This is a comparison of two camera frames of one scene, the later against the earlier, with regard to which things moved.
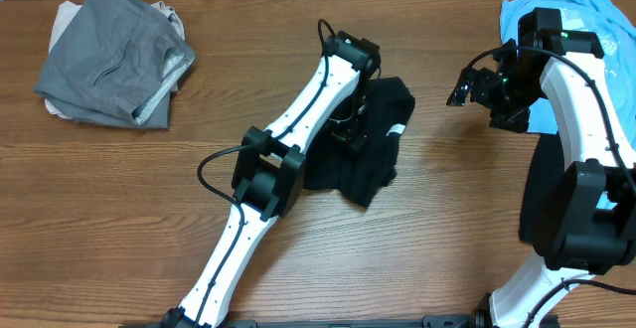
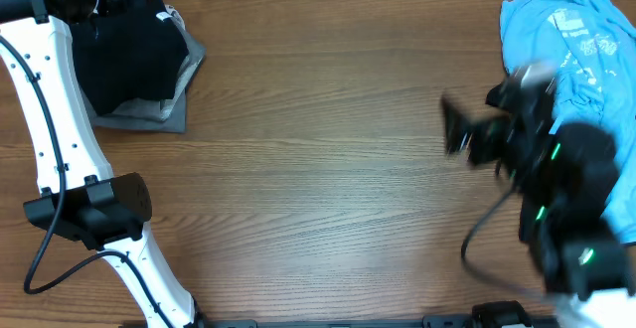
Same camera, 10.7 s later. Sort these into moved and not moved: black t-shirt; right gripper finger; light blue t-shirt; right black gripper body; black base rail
Moved: right gripper finger; right black gripper body; black t-shirt
Not moved: light blue t-shirt; black base rail
